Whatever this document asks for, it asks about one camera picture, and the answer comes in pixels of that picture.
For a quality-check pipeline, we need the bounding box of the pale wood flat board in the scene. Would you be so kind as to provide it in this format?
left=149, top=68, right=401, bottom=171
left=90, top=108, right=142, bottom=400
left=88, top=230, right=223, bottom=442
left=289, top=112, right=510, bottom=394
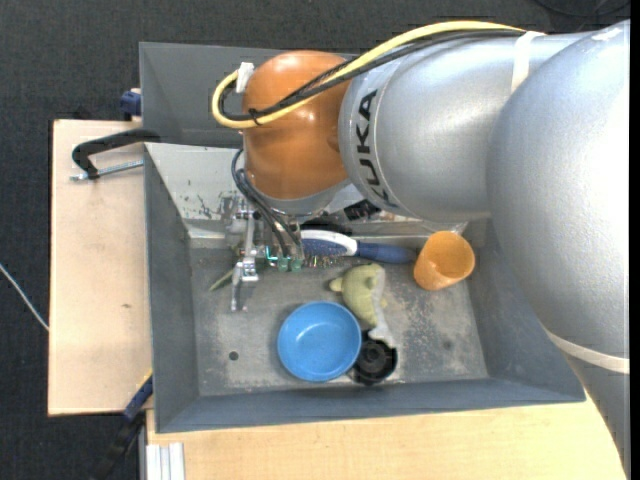
left=47, top=119, right=154, bottom=417

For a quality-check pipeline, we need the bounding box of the orange cup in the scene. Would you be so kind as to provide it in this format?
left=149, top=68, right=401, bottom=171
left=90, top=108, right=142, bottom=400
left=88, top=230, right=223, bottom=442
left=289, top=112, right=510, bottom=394
left=412, top=230, right=477, bottom=292

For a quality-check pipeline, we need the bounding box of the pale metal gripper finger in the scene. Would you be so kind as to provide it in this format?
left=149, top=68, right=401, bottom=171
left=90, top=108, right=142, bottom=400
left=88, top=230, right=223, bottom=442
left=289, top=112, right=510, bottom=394
left=229, top=259, right=261, bottom=314
left=208, top=266, right=237, bottom=292

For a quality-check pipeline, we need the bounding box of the black round lid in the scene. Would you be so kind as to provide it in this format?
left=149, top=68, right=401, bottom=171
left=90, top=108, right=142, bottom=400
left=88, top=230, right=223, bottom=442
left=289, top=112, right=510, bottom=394
left=348, top=336, right=400, bottom=387

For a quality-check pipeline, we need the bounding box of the blue bowl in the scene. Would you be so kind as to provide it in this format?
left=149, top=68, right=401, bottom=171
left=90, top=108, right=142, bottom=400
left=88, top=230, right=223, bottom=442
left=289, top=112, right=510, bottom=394
left=276, top=301, right=363, bottom=384

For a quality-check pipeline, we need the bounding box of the blue and white brush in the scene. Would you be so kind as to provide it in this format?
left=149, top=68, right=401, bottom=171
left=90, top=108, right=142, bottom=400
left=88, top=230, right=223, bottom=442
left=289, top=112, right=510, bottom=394
left=298, top=229, right=418, bottom=270

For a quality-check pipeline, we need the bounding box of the grey metal bin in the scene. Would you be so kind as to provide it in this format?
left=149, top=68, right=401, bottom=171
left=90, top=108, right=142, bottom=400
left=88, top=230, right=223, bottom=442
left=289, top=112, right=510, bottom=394
left=138, top=41, right=587, bottom=435

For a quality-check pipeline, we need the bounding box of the green plush toy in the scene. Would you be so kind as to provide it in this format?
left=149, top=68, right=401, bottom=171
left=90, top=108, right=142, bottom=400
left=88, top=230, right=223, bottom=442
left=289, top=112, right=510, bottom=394
left=328, top=262, right=397, bottom=348

